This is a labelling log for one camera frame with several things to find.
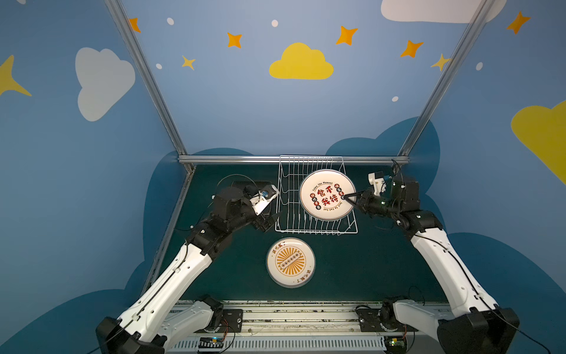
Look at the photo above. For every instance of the aluminium frame post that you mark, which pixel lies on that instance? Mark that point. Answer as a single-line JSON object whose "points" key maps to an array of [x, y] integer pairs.
{"points": [[119, 16], [462, 49]]}

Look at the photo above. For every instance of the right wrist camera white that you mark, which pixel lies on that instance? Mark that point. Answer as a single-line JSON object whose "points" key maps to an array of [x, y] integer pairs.
{"points": [[378, 182]]}

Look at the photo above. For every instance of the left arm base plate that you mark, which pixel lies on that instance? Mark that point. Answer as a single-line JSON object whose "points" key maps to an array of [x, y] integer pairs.
{"points": [[231, 320]]}

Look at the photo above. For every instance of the right controller board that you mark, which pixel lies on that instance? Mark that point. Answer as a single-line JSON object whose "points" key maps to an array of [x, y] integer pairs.
{"points": [[395, 345]]}

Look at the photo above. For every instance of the front aluminium rail bed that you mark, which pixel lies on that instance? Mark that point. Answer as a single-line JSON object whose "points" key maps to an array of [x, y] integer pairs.
{"points": [[305, 318]]}

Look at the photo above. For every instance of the left aluminium frame post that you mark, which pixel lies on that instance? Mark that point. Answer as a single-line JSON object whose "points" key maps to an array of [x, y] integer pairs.
{"points": [[119, 16]]}

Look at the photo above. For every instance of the aluminium rear frame rail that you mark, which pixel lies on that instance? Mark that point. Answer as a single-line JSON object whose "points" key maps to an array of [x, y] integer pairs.
{"points": [[274, 160]]}

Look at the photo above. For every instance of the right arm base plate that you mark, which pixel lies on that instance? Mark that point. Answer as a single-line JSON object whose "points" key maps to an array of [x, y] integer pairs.
{"points": [[379, 320]]}

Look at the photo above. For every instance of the white wire dish rack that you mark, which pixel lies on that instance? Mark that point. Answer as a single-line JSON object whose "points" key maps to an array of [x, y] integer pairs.
{"points": [[293, 217]]}

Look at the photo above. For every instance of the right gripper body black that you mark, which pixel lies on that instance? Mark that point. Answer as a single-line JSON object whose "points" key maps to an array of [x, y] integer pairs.
{"points": [[365, 202]]}

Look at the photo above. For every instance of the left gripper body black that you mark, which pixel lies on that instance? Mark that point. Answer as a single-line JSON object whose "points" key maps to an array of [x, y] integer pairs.
{"points": [[267, 219]]}

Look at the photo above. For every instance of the white round plate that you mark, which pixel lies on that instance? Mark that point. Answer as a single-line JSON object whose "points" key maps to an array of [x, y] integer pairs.
{"points": [[322, 195], [290, 263]]}

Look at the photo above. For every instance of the controller board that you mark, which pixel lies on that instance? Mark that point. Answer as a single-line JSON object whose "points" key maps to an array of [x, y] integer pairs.
{"points": [[395, 345], [211, 344]]}

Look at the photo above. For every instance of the right aluminium frame post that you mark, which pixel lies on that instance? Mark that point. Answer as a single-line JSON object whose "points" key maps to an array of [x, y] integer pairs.
{"points": [[462, 49]]}

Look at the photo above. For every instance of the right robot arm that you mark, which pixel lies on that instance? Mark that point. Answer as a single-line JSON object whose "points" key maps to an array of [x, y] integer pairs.
{"points": [[477, 324]]}

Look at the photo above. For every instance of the left controller board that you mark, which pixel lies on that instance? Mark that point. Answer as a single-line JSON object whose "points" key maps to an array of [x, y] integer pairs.
{"points": [[211, 344]]}

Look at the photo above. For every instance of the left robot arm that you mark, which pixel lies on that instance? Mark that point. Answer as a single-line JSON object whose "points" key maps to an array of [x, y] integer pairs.
{"points": [[147, 326]]}

